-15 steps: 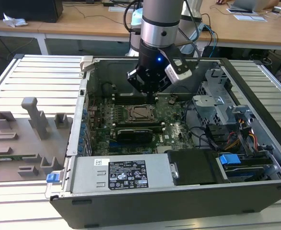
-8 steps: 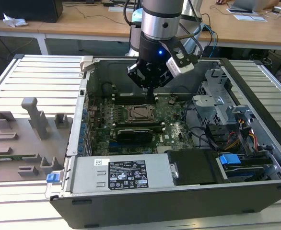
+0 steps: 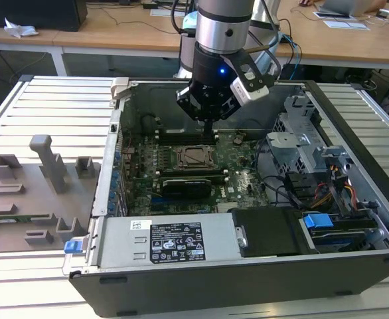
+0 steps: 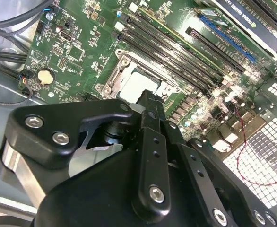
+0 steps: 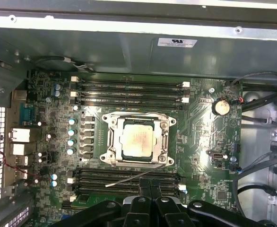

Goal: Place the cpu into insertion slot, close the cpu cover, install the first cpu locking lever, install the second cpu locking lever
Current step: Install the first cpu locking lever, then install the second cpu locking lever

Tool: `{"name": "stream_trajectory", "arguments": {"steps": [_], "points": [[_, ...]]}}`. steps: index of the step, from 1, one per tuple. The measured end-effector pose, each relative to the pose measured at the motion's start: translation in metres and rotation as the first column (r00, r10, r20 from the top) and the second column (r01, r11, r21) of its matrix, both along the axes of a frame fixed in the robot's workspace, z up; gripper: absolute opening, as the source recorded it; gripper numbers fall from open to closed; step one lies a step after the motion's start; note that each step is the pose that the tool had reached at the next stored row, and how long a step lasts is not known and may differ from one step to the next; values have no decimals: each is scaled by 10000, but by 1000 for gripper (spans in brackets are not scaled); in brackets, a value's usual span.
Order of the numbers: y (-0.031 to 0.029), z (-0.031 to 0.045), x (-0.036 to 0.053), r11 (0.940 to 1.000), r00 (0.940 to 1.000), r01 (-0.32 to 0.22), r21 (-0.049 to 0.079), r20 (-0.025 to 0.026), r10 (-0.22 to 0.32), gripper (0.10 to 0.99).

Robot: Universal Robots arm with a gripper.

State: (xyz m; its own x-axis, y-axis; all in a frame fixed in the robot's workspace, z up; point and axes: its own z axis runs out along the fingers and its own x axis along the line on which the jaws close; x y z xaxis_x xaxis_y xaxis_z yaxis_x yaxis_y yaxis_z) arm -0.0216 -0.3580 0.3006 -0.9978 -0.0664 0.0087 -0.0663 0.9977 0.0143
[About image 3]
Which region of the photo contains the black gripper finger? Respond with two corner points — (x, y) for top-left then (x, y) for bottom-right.
(208, 99), (241, 136)
(176, 86), (210, 136)

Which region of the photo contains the metal locking lever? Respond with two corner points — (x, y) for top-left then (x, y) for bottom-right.
(173, 164), (220, 170)
(173, 144), (219, 150)

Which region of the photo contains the silver green CPU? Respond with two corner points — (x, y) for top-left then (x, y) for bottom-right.
(184, 148), (207, 165)

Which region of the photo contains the black RAM slot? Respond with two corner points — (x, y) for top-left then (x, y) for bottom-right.
(157, 140), (219, 145)
(157, 171), (230, 179)
(157, 130), (219, 136)
(157, 134), (219, 139)
(157, 168), (228, 175)
(157, 137), (219, 142)

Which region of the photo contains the CPU socket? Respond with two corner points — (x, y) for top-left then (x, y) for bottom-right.
(173, 143), (220, 170)

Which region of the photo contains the silver metal drive cage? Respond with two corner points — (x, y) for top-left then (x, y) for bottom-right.
(266, 94), (351, 175)

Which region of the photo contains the green motherboard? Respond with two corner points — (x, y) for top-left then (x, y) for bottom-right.
(121, 128), (273, 215)

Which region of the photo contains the black graphics card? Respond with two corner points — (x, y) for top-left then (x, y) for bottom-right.
(161, 177), (212, 202)

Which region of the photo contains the black plastic shroud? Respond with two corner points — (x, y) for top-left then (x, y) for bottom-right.
(230, 205), (317, 259)

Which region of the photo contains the hard disk in blue carrier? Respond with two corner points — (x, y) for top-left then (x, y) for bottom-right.
(303, 214), (378, 255)

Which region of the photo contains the silver laptop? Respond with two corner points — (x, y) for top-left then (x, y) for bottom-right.
(317, 0), (378, 17)

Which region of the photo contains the silver power supply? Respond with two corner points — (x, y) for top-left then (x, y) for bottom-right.
(94, 214), (250, 269)

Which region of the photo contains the black box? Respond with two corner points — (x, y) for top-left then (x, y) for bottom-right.
(0, 0), (89, 33)

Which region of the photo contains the crumpled white paper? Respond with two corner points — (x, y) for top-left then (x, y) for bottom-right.
(3, 17), (40, 38)

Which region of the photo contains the black grey PC case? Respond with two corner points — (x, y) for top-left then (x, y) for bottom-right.
(61, 76), (389, 318)

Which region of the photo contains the grey parts rack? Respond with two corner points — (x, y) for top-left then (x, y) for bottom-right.
(0, 134), (102, 254)

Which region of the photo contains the blue case latch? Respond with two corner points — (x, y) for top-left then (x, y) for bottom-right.
(63, 239), (82, 256)

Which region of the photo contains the green RAM stick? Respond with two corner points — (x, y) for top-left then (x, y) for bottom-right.
(0, 215), (51, 225)

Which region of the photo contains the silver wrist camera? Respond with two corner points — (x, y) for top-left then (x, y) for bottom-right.
(220, 53), (271, 108)

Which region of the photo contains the brown hose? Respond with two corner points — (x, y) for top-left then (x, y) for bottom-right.
(244, 44), (271, 54)

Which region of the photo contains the black camera cable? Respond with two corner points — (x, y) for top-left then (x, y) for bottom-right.
(257, 0), (283, 82)

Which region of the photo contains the thin red wire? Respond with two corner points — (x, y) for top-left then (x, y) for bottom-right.
(121, 131), (139, 158)

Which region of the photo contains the blue cable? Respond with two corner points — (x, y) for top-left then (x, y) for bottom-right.
(289, 35), (304, 72)

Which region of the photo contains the orange yellow power wire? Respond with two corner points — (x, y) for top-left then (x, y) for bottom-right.
(345, 185), (358, 211)

